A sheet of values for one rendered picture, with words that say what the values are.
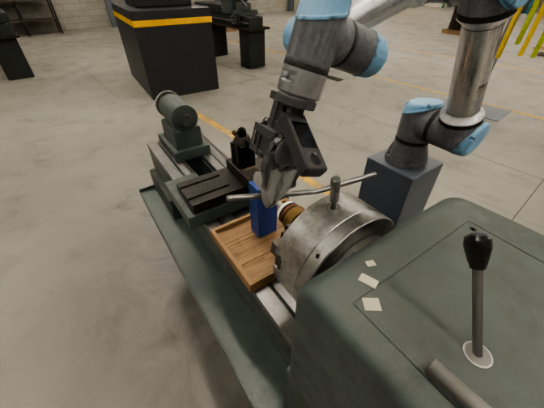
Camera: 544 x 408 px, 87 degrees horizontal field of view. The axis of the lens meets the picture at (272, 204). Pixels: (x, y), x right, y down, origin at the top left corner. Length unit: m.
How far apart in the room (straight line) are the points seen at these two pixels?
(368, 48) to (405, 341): 0.46
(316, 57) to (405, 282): 0.39
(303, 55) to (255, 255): 0.72
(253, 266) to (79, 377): 1.30
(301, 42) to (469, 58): 0.53
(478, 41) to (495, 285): 0.56
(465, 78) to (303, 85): 0.56
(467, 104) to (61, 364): 2.18
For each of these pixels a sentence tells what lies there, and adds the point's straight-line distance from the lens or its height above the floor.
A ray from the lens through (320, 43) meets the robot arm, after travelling 0.48.
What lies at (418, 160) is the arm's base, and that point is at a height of 1.14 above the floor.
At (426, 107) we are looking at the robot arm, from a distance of 1.09.
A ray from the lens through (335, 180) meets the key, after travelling 0.62.
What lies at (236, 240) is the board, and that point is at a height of 0.89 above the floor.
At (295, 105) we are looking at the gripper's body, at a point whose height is 1.49.
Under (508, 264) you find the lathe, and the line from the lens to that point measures 0.67.
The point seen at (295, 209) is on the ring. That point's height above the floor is 1.12.
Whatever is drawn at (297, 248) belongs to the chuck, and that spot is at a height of 1.17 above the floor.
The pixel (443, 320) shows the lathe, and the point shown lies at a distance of 0.53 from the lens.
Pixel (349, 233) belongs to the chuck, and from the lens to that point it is 0.63.
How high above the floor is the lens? 1.66
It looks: 39 degrees down
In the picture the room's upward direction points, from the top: straight up
